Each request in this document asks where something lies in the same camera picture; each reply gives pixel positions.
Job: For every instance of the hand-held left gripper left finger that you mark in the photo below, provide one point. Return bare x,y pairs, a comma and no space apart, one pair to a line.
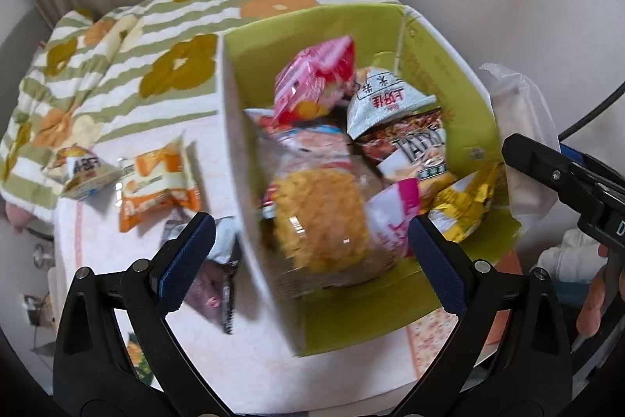
188,263

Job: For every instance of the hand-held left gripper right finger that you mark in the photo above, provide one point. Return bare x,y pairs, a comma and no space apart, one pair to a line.
434,263

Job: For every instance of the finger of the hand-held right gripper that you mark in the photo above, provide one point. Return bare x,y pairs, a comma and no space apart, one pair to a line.
551,173
591,163

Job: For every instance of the gold snack bag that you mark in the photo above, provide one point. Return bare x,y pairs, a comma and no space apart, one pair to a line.
464,207

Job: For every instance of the white and pink snack bag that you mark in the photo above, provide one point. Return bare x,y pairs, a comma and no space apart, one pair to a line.
390,217

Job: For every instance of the brown and yellow snack bag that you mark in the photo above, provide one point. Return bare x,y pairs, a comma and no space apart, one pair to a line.
415,143

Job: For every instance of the clear bag of corn flakes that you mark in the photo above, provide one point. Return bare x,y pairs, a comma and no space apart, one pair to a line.
317,222

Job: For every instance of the white snack packet red print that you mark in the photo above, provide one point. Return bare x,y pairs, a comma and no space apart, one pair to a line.
385,109

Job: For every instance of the green cardboard box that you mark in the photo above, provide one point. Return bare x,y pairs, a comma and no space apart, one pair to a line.
429,56

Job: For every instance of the red and white snack packet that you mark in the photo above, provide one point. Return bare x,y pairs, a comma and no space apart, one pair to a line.
302,136

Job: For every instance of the pink snack packet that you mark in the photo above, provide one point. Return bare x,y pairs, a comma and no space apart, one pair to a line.
312,70

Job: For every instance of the person's right hand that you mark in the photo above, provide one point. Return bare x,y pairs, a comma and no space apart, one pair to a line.
592,307

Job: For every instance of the purple bread packet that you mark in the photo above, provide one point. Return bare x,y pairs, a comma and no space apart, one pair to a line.
212,295

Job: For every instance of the small blue and white packet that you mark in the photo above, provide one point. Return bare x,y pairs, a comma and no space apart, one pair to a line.
224,241

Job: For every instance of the white cloth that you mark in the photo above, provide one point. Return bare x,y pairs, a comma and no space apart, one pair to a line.
569,256

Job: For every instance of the white plastic bag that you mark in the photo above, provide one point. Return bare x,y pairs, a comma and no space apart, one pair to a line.
517,114

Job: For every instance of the orange floral mat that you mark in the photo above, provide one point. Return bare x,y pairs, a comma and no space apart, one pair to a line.
434,334

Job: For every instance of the orange cracker packet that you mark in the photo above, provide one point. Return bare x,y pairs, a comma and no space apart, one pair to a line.
156,182

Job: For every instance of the white floral tablecloth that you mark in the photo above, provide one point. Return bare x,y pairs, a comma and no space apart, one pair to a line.
97,241

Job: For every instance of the white and orange snack packet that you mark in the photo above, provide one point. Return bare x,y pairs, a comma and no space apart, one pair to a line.
80,168

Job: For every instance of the pink cloth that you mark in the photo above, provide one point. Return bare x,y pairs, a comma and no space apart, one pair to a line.
19,217

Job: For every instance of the green striped floral blanket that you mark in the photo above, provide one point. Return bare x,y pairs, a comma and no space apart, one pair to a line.
146,31

